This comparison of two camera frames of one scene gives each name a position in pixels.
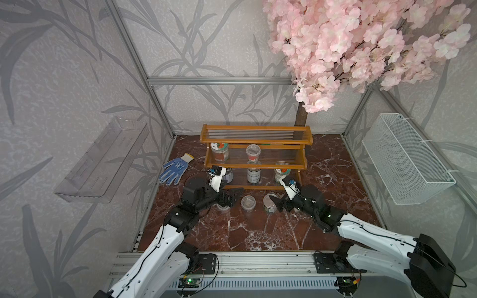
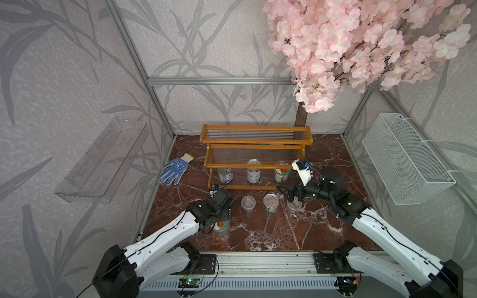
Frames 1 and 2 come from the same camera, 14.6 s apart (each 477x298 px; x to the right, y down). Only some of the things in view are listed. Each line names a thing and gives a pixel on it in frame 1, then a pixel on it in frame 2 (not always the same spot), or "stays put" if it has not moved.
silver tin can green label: (269, 205) stays put
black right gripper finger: (281, 205) -> (289, 192)
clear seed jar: (248, 203) stays put
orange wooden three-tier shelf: (257, 157) stays put
